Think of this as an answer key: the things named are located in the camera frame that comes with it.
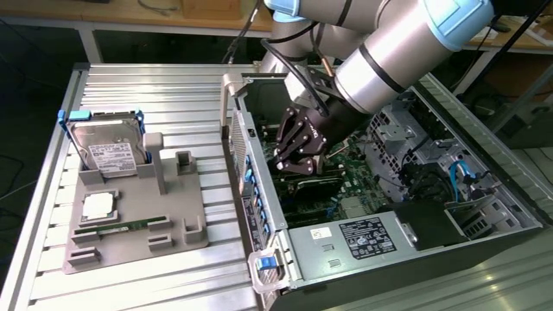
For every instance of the silver hard disk drive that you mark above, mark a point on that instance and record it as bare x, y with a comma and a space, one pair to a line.
108, 145

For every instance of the silver chipset heatsink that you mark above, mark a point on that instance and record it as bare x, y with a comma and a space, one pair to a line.
355, 206

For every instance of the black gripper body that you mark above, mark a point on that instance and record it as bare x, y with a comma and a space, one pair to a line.
334, 126

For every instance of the cluttered wooden desk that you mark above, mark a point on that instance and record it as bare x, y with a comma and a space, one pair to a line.
518, 40

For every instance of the blue plastic disk carrier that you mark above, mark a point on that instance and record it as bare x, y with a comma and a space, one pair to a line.
80, 115

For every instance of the green RAM stick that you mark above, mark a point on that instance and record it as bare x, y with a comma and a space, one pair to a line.
120, 226

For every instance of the silver metal drive cage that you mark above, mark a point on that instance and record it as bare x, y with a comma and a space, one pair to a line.
397, 136

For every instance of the grey power supply unit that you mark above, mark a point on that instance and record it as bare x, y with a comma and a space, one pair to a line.
319, 256

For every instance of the blue slot retainer clips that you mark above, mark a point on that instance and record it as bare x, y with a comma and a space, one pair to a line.
254, 194

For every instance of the blue case latch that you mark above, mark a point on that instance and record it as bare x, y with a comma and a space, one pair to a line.
265, 263

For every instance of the black tripod pole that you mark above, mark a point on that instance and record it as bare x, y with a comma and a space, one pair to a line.
509, 42

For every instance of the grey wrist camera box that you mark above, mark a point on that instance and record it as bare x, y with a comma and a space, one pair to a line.
299, 87

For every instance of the black box on floor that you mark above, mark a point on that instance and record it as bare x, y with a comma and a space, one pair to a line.
526, 129

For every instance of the wooden desk with white legs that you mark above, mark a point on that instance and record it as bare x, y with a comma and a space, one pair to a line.
120, 14

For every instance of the silver CPU chip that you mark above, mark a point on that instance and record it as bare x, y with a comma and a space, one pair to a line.
98, 205

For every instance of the open black PC case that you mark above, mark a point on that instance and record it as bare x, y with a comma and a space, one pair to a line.
387, 285

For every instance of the grey plastic parts rack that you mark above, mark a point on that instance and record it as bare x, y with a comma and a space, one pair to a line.
137, 207

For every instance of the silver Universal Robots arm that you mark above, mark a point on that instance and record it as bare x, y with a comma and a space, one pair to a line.
387, 64

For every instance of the black plastic air shroud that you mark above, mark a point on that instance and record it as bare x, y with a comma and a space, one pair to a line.
427, 225

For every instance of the green motherboard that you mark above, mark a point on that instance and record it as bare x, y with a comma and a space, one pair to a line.
362, 191

